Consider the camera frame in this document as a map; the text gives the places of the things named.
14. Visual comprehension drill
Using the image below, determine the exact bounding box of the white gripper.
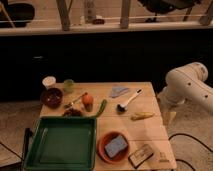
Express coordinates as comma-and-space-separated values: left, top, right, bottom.
157, 94, 176, 127

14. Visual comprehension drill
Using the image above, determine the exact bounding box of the yellow banana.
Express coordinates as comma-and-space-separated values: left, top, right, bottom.
131, 112, 155, 121

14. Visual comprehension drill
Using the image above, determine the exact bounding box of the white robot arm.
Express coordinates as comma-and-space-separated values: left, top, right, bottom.
157, 62, 213, 126

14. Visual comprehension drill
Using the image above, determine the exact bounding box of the green plastic tray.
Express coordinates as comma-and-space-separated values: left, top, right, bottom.
24, 117, 97, 171

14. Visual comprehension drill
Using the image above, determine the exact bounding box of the wooden block eraser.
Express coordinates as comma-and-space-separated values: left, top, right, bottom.
128, 144, 154, 169

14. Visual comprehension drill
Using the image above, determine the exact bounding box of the blue sponge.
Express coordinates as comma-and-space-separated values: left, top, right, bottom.
104, 135, 128, 158

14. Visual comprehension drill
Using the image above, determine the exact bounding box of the grey folded cloth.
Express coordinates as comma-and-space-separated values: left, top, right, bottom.
110, 86, 130, 98

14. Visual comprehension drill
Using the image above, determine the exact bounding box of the orange bowl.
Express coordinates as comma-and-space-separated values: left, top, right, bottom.
97, 131, 130, 164

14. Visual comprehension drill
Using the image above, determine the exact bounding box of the green chili pepper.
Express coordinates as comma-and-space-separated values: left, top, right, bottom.
92, 99, 107, 118

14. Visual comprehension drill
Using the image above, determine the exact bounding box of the orange carrot toy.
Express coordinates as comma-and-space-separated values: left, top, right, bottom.
82, 93, 94, 112

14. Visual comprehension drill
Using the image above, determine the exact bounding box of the metal fork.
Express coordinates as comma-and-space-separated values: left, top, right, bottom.
63, 92, 87, 109

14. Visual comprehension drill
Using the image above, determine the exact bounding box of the dark brown round object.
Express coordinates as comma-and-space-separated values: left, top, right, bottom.
63, 108, 83, 117

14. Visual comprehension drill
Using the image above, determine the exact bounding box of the green cup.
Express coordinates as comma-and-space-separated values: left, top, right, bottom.
63, 79, 74, 93

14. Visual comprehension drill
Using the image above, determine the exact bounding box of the dark red bowl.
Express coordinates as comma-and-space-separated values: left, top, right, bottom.
40, 88, 63, 109

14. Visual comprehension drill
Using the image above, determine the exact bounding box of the black cable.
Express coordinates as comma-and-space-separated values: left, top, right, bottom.
168, 132, 213, 171

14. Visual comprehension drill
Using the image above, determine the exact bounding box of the white handled dish brush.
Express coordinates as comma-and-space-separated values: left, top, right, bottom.
117, 89, 142, 112

